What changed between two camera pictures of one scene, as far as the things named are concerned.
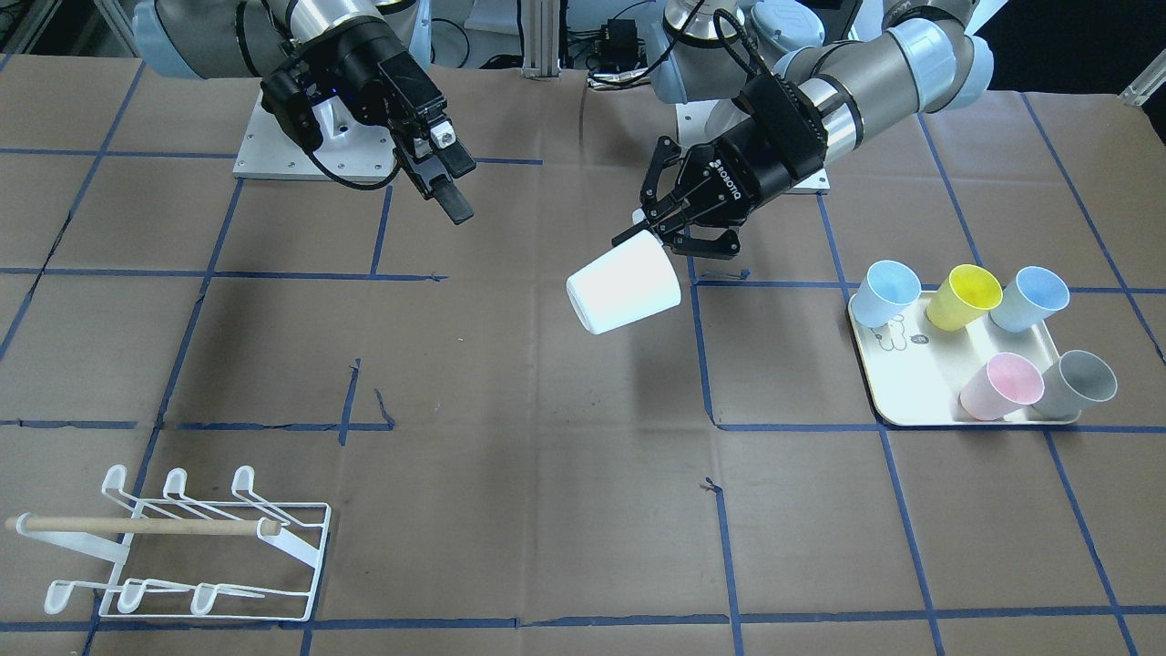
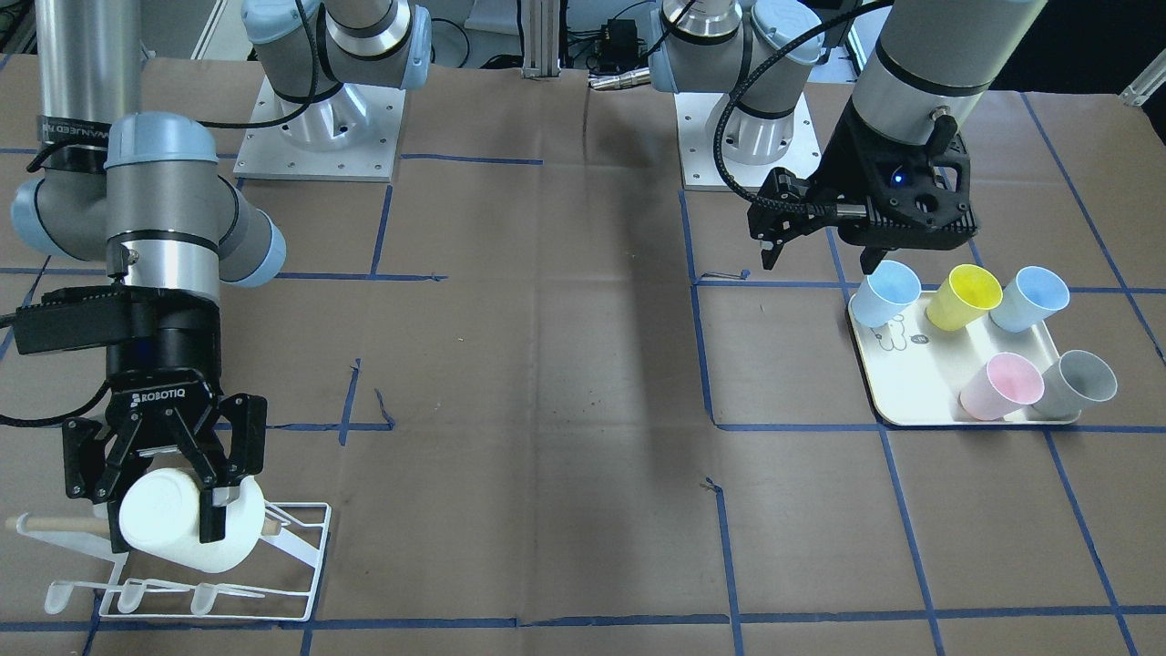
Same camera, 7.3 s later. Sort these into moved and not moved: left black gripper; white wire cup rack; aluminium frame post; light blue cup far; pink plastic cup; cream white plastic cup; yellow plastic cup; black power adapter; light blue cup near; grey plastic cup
Moved: cream white plastic cup; left black gripper
Not moved: black power adapter; aluminium frame post; light blue cup near; white wire cup rack; yellow plastic cup; light blue cup far; grey plastic cup; pink plastic cup
